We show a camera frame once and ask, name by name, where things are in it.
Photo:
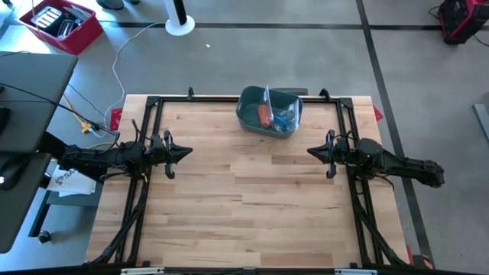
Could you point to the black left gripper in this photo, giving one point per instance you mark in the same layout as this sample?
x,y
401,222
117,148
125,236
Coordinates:
x,y
160,153

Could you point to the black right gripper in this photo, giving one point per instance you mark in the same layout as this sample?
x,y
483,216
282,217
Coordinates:
x,y
340,153

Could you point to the clear plastic bag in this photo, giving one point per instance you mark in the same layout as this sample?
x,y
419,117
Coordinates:
x,y
268,95
290,112

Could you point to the orange elastic bandage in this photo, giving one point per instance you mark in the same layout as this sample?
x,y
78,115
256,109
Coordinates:
x,y
264,115

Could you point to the teal plastic bin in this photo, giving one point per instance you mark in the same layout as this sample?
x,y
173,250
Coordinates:
x,y
248,114

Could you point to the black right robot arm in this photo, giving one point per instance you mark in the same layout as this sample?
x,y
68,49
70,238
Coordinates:
x,y
397,162

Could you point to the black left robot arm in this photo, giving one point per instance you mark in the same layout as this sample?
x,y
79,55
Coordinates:
x,y
99,158

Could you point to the white printed paper sheet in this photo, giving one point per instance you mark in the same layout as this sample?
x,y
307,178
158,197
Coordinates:
x,y
72,185

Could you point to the black desk leg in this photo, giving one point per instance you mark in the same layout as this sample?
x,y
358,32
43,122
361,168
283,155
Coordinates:
x,y
51,142

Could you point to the red plastic crate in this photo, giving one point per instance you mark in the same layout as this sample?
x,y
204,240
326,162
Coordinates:
x,y
82,40

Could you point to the grey desk top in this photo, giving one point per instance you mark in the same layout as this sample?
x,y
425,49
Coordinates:
x,y
19,214
34,99

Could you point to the person's foot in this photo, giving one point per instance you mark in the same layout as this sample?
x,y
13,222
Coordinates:
x,y
111,4
133,2

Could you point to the black caster wheel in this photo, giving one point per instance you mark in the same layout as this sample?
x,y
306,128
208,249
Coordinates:
x,y
44,237

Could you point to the silver metal container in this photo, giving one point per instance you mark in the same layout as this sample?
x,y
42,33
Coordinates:
x,y
65,28

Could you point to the white ribbed device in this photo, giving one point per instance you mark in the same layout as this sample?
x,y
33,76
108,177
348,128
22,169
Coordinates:
x,y
46,17

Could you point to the red black equipment case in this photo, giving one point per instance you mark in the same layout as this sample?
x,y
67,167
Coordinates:
x,y
462,19

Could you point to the black aluminium frame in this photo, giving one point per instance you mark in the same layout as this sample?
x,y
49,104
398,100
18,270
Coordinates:
x,y
183,99

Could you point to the red corner bracket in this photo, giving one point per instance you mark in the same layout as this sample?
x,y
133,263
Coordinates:
x,y
115,118
377,113

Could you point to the silver metal bracket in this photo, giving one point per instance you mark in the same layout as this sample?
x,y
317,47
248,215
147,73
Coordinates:
x,y
142,271
355,272

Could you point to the white pedestal stand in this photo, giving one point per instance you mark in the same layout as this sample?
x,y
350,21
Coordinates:
x,y
179,27

